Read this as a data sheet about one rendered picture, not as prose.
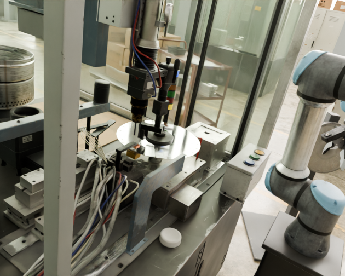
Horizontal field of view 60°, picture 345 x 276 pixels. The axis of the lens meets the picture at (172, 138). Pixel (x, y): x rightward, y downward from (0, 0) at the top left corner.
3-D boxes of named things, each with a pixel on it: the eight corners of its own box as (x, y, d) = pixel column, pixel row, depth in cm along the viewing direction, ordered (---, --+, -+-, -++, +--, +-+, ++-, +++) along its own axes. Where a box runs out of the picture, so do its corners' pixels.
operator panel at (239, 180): (241, 169, 150) (249, 142, 144) (262, 178, 145) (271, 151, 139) (218, 193, 127) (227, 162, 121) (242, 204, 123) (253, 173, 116)
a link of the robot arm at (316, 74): (292, 216, 105) (348, 62, 78) (257, 192, 115) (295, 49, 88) (310, 202, 112) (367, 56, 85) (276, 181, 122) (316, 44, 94)
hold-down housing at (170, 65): (159, 111, 110) (169, 54, 101) (169, 115, 107) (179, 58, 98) (148, 113, 106) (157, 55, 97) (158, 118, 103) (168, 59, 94)
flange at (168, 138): (168, 131, 125) (169, 126, 124) (176, 144, 115) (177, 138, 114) (142, 130, 121) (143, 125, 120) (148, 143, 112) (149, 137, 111)
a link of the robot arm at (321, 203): (325, 237, 97) (341, 204, 91) (288, 213, 106) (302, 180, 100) (339, 225, 104) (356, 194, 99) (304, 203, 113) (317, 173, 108)
